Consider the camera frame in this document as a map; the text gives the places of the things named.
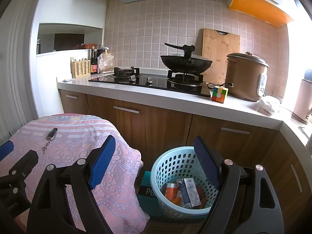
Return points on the dark soy sauce bottle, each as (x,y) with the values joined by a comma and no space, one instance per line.
(93,63)

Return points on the brown rice cooker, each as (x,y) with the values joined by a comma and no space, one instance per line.
(243,78)

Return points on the orange wall cabinet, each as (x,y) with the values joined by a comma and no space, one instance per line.
(258,7)

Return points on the black car key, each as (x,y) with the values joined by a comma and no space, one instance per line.
(51,135)

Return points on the colourful puzzle cube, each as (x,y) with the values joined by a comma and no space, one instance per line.
(219,94)

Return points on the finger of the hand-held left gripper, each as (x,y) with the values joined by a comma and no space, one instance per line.
(24,165)
(6,149)

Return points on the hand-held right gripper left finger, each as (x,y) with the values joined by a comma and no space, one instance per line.
(102,160)

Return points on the pink electric kettle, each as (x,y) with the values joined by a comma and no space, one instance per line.
(302,102)

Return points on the pink patterned tablecloth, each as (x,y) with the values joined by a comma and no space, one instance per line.
(73,147)

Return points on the teal cardboard box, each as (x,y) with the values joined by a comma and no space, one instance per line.
(146,192)

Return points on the crumpled white plastic bag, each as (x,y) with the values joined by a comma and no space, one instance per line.
(268,106)

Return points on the black gas stove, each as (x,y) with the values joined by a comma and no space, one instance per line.
(158,82)

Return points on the wooden cutting board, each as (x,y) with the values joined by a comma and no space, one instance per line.
(219,46)

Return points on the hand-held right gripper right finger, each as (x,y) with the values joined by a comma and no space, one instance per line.
(207,165)

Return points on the blue and white milk carton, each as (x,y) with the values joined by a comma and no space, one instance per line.
(191,195)

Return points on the beige utensil basket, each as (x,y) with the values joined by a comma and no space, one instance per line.
(80,69)

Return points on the dark bottle with silver cap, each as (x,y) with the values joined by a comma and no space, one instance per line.
(102,50)

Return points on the light blue plastic basket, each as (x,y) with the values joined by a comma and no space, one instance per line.
(168,165)

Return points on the white curtain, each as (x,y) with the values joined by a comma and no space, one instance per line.
(17,78)

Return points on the torn orange plastic wrapper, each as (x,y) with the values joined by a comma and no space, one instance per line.
(199,193)

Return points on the black wok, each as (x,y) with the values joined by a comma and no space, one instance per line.
(185,66)

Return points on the clear plastic bag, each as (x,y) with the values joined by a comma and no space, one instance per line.
(105,63)

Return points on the wicker basket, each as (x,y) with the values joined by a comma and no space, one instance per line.
(84,46)

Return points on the wooden kitchen cabinet white counter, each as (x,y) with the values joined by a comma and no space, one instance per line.
(165,126)

